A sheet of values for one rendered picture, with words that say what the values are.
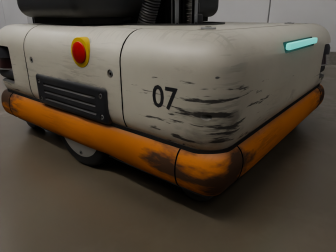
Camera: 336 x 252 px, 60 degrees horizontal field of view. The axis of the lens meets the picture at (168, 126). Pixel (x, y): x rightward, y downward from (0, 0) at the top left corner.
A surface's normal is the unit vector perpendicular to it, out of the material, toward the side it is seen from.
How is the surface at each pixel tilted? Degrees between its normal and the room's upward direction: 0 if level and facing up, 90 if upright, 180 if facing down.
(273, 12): 90
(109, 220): 0
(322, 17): 90
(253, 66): 84
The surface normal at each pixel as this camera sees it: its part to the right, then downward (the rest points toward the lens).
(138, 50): -0.55, -0.19
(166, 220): 0.00, -0.93
